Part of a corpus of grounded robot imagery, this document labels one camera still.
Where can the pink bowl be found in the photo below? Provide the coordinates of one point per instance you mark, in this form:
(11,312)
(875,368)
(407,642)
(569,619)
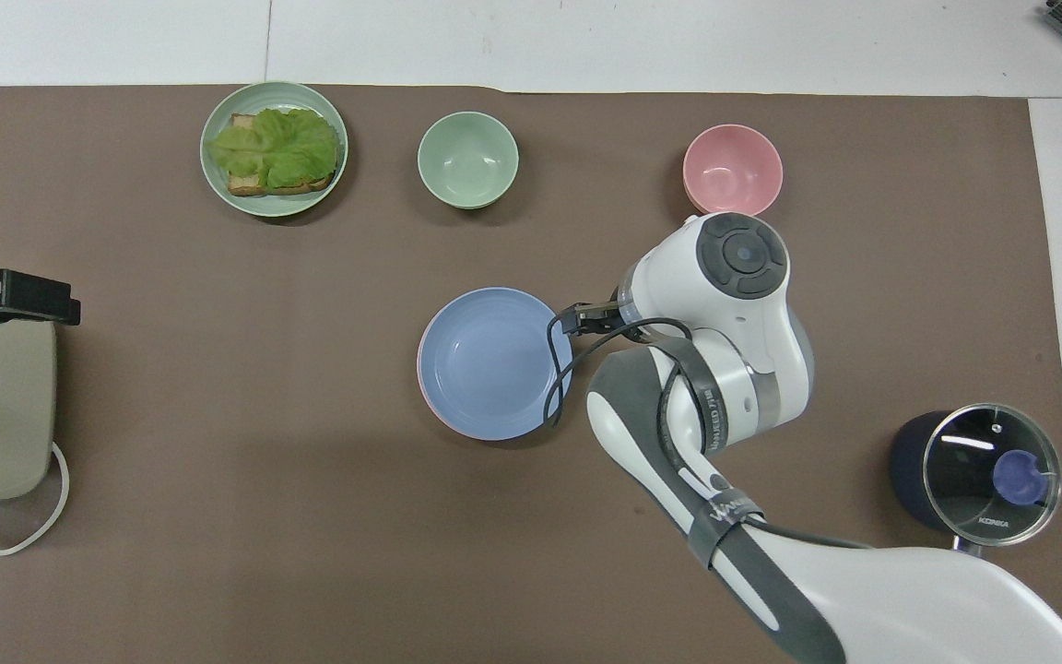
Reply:
(732,171)

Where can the beige kitchen appliance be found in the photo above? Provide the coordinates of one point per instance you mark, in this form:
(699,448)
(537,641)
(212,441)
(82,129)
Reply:
(5,415)

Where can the glass pot lid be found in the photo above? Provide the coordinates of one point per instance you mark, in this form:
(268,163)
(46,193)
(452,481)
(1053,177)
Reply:
(992,475)

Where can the blue plate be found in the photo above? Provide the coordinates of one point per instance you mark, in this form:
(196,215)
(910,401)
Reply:
(485,364)

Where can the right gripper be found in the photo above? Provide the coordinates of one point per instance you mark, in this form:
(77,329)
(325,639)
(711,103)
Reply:
(600,318)

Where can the green lettuce leaf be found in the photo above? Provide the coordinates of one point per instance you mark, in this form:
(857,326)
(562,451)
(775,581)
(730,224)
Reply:
(287,148)

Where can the dark blue pot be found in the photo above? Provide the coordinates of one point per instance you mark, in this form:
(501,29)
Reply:
(907,470)

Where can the green plate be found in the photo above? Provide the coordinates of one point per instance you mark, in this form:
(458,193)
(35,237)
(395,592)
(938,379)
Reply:
(305,205)

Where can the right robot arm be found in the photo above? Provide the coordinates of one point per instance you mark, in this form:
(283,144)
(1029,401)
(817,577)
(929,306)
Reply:
(734,314)

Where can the green bowl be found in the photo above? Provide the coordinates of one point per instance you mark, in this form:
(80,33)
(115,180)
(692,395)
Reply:
(467,159)

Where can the toast slice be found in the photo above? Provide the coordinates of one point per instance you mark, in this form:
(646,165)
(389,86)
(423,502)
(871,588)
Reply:
(245,184)

